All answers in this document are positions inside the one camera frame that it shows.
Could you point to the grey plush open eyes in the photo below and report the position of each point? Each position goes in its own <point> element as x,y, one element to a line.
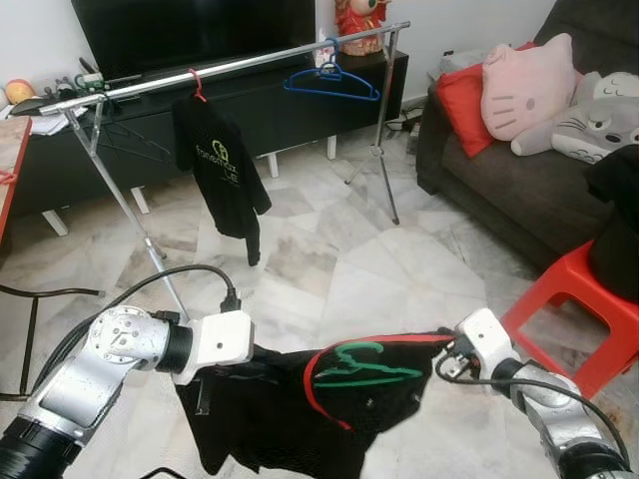
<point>599,135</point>

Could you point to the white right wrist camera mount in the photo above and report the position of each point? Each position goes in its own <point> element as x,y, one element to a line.
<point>484,334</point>

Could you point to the red plastic stool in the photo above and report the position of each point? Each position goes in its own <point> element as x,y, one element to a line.
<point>559,289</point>

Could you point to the black television cabinet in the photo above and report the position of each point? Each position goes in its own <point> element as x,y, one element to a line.
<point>300,115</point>

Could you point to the orange round toy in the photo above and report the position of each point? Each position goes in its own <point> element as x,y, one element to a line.
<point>20,92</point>

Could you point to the dark grey fabric sofa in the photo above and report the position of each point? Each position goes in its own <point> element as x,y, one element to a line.
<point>509,200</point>

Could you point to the white lace covered table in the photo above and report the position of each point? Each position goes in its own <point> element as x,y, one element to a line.
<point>459,68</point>

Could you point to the red cushion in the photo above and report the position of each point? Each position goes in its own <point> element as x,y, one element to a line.
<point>461,110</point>

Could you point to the silver metal clothes rack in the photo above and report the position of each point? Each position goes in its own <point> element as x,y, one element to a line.
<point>250,61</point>

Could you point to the black flat television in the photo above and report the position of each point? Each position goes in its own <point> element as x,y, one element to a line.
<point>190,35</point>

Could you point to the blue plastic hanger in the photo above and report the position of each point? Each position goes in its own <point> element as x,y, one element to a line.
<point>330,71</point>

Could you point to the black fonemax printed t-shirt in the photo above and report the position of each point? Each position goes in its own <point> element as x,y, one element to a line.
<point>220,170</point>

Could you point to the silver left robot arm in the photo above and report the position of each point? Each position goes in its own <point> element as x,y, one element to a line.
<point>90,369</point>

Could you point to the pink cat face pillow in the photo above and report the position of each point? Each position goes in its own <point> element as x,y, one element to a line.
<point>529,90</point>

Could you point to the green plastic hanger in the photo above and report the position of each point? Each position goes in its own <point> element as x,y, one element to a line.
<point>351,349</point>

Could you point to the white paper sheets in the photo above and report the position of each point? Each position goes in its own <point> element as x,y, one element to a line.
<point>45,125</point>

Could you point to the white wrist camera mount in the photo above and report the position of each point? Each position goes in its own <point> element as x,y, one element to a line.
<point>220,344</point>
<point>484,334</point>

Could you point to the black shirt green logo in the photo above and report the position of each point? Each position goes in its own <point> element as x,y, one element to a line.
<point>614,185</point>

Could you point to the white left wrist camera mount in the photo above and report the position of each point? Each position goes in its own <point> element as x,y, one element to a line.
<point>220,344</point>

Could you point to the grey plush closed eyes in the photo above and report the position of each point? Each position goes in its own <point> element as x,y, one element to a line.
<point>614,88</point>

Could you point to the red fortune god figurine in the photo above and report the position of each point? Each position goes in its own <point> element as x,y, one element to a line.
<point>359,25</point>

